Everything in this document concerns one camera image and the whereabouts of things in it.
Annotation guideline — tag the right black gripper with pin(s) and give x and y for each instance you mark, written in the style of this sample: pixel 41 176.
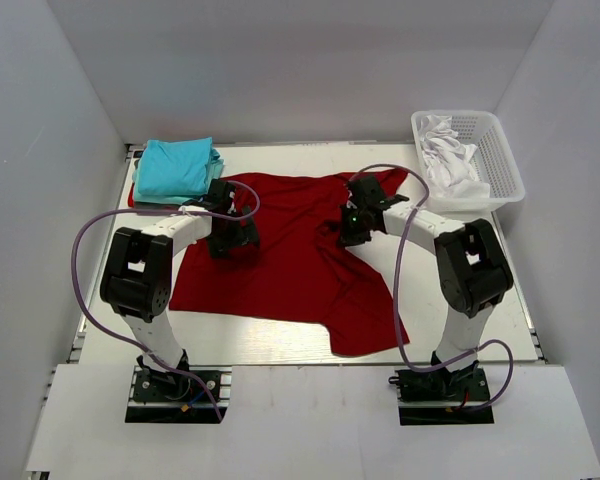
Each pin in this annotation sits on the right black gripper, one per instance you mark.
pixel 348 237

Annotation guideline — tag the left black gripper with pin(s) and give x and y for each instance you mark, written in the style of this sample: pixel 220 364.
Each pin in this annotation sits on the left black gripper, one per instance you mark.
pixel 245 234

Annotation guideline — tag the dark red t-shirt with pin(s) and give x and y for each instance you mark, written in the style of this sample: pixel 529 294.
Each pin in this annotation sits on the dark red t-shirt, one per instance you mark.
pixel 298 272

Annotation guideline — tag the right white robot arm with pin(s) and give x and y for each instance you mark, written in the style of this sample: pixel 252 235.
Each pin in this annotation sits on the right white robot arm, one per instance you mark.
pixel 473 272

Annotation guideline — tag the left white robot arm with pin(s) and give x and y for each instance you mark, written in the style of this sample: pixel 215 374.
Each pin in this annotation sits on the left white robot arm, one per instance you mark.
pixel 137 278

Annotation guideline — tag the folded teal t-shirt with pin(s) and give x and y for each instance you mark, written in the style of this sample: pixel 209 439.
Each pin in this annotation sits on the folded teal t-shirt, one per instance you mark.
pixel 215 169

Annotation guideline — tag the folded light blue t-shirt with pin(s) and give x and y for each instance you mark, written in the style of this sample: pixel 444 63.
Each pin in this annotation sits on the folded light blue t-shirt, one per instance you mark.
pixel 174 168

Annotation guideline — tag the crumpled white t-shirt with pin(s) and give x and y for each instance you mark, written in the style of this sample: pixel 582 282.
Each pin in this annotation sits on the crumpled white t-shirt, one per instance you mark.
pixel 447 161

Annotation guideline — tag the folded red t-shirt bottom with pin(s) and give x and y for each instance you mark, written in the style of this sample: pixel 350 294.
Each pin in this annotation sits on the folded red t-shirt bottom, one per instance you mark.
pixel 151 202

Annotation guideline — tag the white plastic laundry basket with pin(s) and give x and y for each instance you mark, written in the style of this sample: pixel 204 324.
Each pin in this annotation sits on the white plastic laundry basket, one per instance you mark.
pixel 493 161

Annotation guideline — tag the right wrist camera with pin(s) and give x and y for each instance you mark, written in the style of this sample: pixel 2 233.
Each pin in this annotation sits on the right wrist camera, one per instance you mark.
pixel 388 202

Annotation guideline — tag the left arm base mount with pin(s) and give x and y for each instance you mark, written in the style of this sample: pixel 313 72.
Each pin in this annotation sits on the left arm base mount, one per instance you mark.
pixel 151 400

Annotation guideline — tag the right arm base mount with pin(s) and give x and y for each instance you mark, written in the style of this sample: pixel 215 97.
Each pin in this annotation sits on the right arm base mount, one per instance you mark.
pixel 437 399

